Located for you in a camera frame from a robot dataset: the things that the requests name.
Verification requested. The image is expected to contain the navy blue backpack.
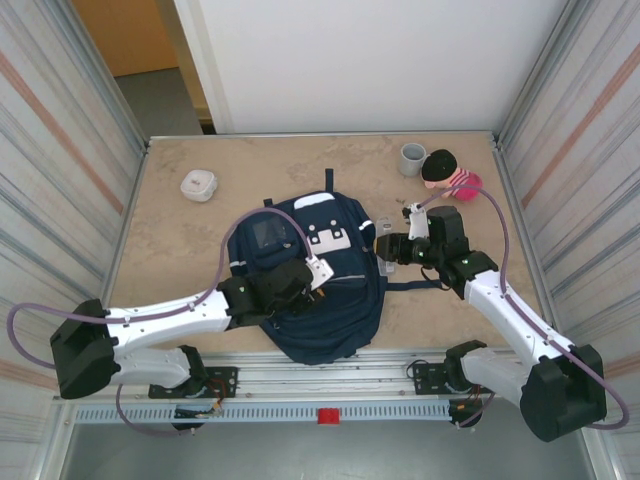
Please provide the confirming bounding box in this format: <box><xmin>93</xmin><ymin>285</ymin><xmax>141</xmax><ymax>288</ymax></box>
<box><xmin>218</xmin><ymin>168</ymin><xmax>444</xmax><ymax>366</ymax></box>

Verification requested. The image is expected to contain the pink plush doll black hair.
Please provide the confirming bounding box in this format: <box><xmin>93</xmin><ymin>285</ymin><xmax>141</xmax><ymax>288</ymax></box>
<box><xmin>420</xmin><ymin>148</ymin><xmax>484</xmax><ymax>203</ymax></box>

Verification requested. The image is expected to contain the grey cup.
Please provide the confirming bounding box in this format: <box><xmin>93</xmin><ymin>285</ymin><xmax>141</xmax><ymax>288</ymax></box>
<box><xmin>398</xmin><ymin>142</ymin><xmax>428</xmax><ymax>177</ymax></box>

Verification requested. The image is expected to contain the small white lidded container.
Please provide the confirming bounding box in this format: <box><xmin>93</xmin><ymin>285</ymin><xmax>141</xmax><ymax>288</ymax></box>
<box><xmin>180</xmin><ymin>169</ymin><xmax>220</xmax><ymax>203</ymax></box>

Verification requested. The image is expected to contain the wooden door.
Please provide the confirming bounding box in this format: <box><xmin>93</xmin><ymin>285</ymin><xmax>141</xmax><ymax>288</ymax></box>
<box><xmin>72</xmin><ymin>0</ymin><xmax>179</xmax><ymax>79</ymax></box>

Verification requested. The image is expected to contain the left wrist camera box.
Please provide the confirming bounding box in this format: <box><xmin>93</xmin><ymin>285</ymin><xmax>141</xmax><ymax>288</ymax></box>
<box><xmin>304</xmin><ymin>255</ymin><xmax>335</xmax><ymax>291</ymax></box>

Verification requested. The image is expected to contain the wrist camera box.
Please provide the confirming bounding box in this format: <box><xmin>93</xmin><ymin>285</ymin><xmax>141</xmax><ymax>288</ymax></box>
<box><xmin>402</xmin><ymin>202</ymin><xmax>430</xmax><ymax>241</ymax></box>
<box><xmin>304</xmin><ymin>255</ymin><xmax>335</xmax><ymax>291</ymax></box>

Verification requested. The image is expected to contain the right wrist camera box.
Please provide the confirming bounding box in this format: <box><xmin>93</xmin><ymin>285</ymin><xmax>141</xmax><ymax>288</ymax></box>
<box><xmin>402</xmin><ymin>202</ymin><xmax>430</xmax><ymax>241</ymax></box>

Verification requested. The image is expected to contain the aluminium mounting rail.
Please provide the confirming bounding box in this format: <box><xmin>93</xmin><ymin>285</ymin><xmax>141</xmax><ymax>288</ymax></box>
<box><xmin>52</xmin><ymin>349</ymin><xmax>599</xmax><ymax>405</ymax></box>

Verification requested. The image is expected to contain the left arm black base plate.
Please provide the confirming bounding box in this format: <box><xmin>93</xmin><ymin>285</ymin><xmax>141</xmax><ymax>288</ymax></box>
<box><xmin>148</xmin><ymin>366</ymin><xmax>239</xmax><ymax>400</ymax></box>

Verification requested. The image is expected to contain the slotted grey cable duct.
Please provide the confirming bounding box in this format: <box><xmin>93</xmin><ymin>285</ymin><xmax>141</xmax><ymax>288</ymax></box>
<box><xmin>72</xmin><ymin>403</ymin><xmax>454</xmax><ymax>424</ymax></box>

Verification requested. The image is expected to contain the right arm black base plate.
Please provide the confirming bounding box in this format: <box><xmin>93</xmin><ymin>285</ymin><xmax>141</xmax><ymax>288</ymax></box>
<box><xmin>412</xmin><ymin>360</ymin><xmax>503</xmax><ymax>396</ymax></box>

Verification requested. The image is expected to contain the aluminium frame post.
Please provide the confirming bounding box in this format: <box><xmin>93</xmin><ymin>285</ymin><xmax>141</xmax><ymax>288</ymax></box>
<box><xmin>492</xmin><ymin>0</ymin><xmax>591</xmax><ymax>151</ymax></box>
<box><xmin>47</xmin><ymin>0</ymin><xmax>151</xmax><ymax>151</ymax></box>

